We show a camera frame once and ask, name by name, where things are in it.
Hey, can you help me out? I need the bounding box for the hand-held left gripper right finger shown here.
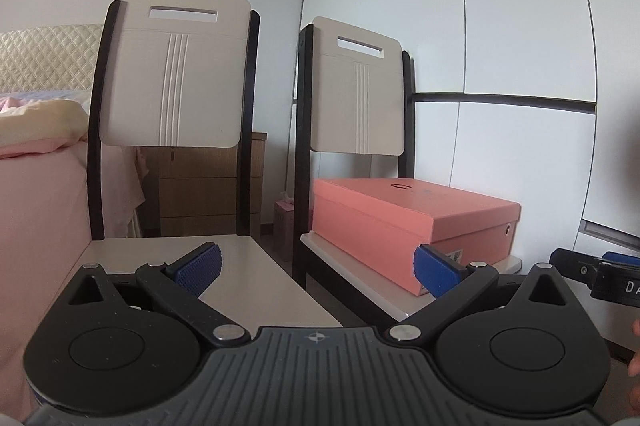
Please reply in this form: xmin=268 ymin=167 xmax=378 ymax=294
xmin=384 ymin=245 xmax=581 ymax=349

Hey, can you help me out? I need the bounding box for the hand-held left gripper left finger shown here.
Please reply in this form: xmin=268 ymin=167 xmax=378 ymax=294
xmin=55 ymin=242 xmax=252 ymax=349

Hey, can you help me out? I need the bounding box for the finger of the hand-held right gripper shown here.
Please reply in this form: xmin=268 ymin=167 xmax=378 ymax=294
xmin=602 ymin=251 xmax=640 ymax=269
xmin=547 ymin=248 xmax=608 ymax=293

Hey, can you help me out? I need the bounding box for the salmon shoe box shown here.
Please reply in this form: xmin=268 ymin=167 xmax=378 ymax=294
xmin=312 ymin=206 xmax=516 ymax=298

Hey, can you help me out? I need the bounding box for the salmon shoe box lid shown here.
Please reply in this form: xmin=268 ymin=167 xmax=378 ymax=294
xmin=312 ymin=177 xmax=522 ymax=229

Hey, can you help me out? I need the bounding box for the person's right hand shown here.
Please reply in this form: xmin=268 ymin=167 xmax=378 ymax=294
xmin=627 ymin=318 xmax=640 ymax=379

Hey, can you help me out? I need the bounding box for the wooden nightstand with drawers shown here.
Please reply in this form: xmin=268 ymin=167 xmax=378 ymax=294
xmin=137 ymin=132 xmax=268 ymax=238

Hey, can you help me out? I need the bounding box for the pink tissue box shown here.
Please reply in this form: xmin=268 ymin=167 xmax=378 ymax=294
xmin=272 ymin=198 xmax=297 ymax=262

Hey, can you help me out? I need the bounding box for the cream quilt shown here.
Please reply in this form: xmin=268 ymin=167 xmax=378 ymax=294
xmin=0 ymin=98 xmax=93 ymax=157

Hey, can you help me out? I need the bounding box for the cream quilted headboard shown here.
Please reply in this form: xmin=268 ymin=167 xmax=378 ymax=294
xmin=0 ymin=23 xmax=105 ymax=96

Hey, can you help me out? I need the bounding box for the white wardrobe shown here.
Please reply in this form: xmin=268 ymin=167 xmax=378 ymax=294
xmin=285 ymin=0 xmax=640 ymax=357

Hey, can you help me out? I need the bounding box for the white chair with black frame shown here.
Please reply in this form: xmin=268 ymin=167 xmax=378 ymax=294
xmin=292 ymin=16 xmax=523 ymax=324
xmin=75 ymin=0 xmax=346 ymax=332

